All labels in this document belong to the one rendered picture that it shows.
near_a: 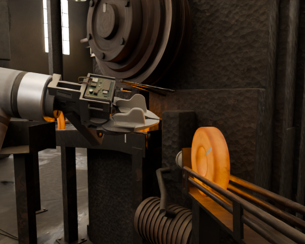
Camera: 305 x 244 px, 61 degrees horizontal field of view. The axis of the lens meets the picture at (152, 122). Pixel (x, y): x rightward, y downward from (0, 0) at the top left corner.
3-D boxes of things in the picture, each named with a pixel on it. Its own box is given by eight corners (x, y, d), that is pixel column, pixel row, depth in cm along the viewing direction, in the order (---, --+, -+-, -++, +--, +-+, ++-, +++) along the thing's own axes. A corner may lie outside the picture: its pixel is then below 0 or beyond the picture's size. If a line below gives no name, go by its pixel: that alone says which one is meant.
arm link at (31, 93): (23, 128, 50) (40, 93, 56) (49, 131, 50) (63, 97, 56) (12, 95, 43) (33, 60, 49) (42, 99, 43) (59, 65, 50)
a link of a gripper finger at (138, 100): (163, 105, 49) (115, 97, 48) (158, 124, 53) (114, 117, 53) (164, 93, 51) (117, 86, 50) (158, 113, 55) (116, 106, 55)
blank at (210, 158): (211, 204, 61) (198, 205, 60) (199, 144, 69) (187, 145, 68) (238, 183, 48) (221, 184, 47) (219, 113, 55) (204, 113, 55)
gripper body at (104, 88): (113, 105, 44) (41, 94, 43) (110, 135, 51) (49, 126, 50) (119, 77, 49) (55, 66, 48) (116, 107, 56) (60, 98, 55)
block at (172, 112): (179, 172, 97) (180, 109, 95) (197, 176, 92) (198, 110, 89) (160, 178, 90) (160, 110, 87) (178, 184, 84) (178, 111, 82)
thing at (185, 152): (209, 188, 67) (209, 146, 67) (210, 189, 66) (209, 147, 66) (182, 190, 65) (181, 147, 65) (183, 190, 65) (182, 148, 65)
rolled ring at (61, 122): (45, 116, 164) (50, 116, 166) (52, 143, 159) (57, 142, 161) (54, 102, 151) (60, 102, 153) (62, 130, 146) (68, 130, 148)
